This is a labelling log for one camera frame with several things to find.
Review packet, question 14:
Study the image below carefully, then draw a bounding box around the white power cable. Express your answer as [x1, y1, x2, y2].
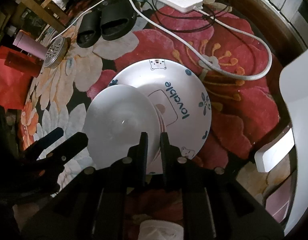
[51, 0, 273, 81]

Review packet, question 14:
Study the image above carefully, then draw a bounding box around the white box object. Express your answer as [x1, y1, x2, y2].
[254, 43, 308, 235]

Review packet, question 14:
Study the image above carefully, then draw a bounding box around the red cylindrical cup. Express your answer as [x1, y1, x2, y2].
[4, 52, 41, 77]

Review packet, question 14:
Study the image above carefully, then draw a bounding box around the white plate with blue flowers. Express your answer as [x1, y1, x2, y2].
[109, 59, 211, 159]

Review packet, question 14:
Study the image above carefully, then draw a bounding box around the round perforated metal tin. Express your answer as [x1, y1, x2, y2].
[43, 36, 69, 69]

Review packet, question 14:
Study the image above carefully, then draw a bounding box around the plain white plate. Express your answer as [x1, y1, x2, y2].
[83, 85, 161, 169]

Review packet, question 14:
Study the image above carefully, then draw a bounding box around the pink tumbler bottle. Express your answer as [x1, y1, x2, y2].
[13, 30, 48, 60]

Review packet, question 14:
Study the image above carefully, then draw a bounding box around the thin black cable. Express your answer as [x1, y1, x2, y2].
[150, 0, 232, 34]

